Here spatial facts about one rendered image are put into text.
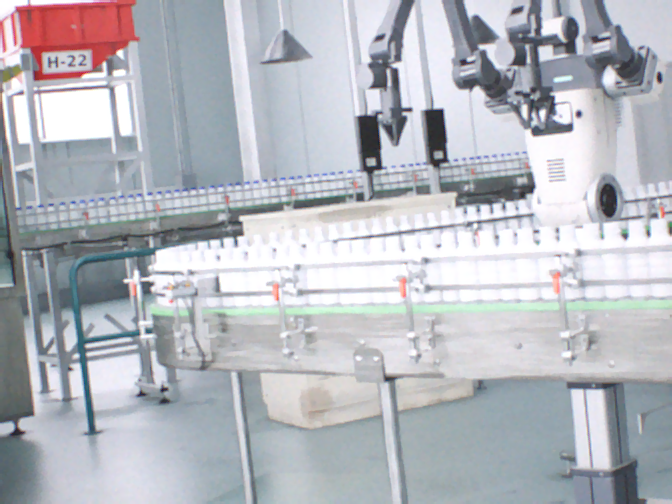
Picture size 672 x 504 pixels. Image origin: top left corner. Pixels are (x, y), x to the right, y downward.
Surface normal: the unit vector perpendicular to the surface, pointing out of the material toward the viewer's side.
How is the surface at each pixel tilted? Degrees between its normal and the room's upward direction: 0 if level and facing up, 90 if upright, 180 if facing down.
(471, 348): 90
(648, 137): 90
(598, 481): 90
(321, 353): 90
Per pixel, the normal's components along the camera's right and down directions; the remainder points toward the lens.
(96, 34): 0.46, -0.01
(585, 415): -0.69, 0.11
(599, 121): 0.71, -0.04
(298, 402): -0.88, 0.12
